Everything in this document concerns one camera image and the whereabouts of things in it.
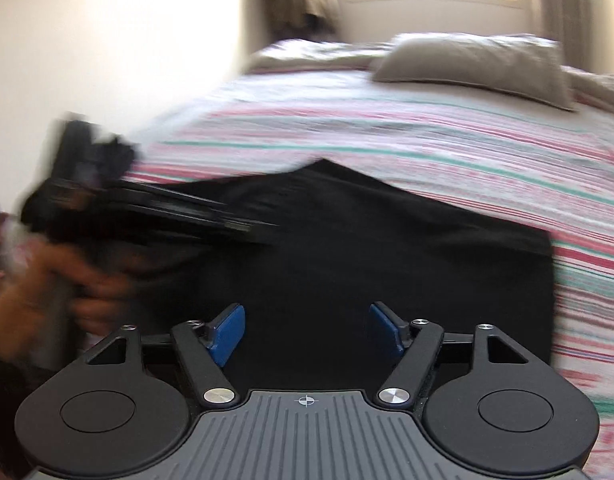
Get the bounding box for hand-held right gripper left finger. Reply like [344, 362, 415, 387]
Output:
[84, 303, 247, 407]

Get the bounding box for grey duvet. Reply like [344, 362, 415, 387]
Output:
[246, 39, 614, 111]

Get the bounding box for patterned striped bedspread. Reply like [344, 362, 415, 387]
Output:
[130, 67, 614, 480]

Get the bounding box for person's left forearm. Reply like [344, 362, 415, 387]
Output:
[0, 247, 75, 363]

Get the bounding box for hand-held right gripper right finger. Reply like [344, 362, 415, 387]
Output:
[368, 302, 531, 406]

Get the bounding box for black pants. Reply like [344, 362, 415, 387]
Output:
[122, 159, 555, 378]

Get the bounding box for grey pillow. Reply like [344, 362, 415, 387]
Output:
[372, 33, 576, 112]

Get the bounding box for person's left hand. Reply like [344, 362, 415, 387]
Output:
[67, 252, 138, 333]

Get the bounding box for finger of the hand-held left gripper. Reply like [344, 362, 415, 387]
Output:
[124, 202, 270, 247]
[123, 180, 280, 228]

